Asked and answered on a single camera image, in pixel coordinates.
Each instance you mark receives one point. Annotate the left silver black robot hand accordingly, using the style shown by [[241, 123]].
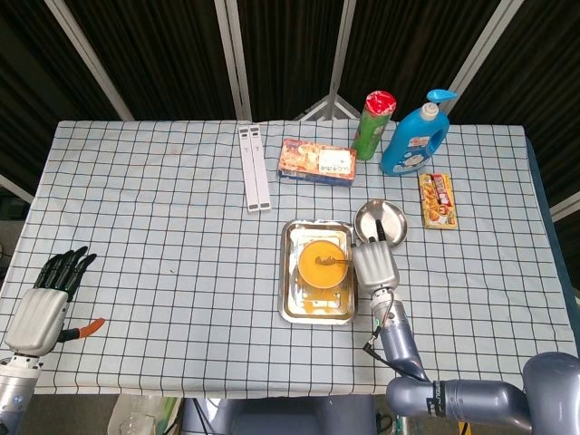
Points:
[[36, 321]]

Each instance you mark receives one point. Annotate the blue checked tablecloth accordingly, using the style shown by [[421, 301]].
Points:
[[158, 226]]

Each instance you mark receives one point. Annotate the clear plastic bag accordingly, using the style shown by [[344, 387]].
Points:
[[136, 417]]

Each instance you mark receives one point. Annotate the green chips can red lid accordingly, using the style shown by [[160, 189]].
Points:
[[369, 131]]

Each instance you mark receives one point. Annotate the small metal spoon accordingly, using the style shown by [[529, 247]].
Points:
[[324, 260]]

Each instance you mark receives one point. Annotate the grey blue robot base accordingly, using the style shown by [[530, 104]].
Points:
[[281, 417]]

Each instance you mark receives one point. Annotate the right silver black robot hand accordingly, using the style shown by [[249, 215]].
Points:
[[376, 267]]

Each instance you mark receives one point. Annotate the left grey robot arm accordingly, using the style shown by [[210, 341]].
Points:
[[16, 389]]

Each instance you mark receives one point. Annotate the yellow curry box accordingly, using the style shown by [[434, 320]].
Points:
[[437, 201]]

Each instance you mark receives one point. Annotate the dark folding screen white frame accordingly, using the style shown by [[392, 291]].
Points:
[[181, 45]]

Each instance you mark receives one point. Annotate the round steel plate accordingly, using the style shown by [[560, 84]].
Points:
[[394, 217]]

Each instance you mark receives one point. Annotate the orange blue food box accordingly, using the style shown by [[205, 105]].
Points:
[[312, 163]]

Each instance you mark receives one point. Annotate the white folded flat stand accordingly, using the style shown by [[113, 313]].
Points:
[[254, 172]]

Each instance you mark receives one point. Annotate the blue detergent pump bottle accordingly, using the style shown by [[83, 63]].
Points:
[[408, 149]]

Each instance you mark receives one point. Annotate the bowl of yellow powder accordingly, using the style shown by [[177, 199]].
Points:
[[321, 276]]

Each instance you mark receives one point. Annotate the rectangular steel tray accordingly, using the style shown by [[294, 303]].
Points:
[[317, 312]]

